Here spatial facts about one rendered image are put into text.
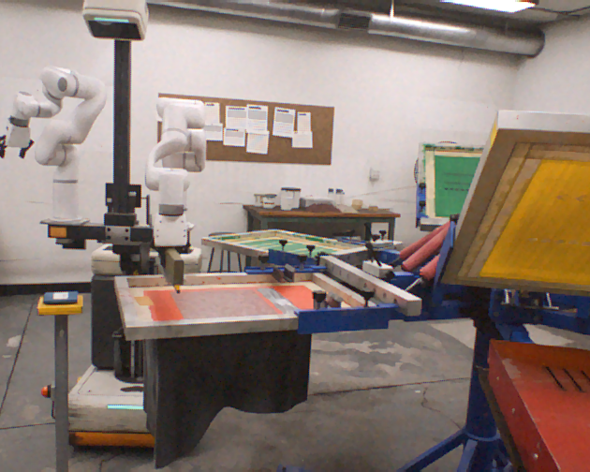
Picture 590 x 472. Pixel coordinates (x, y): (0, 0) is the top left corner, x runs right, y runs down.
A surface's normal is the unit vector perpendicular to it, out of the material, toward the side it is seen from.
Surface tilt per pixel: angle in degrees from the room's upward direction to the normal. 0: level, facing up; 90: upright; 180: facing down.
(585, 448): 0
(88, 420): 90
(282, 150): 90
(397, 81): 90
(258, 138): 89
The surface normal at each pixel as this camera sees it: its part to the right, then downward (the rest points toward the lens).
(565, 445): 0.05, -0.99
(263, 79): 0.34, 0.16
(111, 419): 0.05, 0.15
